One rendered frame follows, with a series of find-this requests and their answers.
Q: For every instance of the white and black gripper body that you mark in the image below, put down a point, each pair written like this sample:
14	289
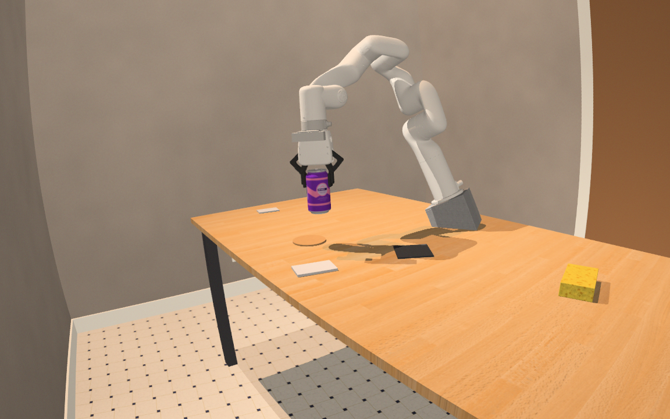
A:
316	152

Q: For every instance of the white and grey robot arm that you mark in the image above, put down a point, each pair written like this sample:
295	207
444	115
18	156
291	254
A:
384	54

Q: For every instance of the purple drink can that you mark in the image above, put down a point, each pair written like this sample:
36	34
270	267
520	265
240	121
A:
318	191

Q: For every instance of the dark grey square slate coaster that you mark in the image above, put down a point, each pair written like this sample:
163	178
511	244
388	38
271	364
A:
413	251

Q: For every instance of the yellow sponge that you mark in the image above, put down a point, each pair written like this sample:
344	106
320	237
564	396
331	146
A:
578	282

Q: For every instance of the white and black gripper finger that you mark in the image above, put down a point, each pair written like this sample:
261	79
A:
332	168
301	170

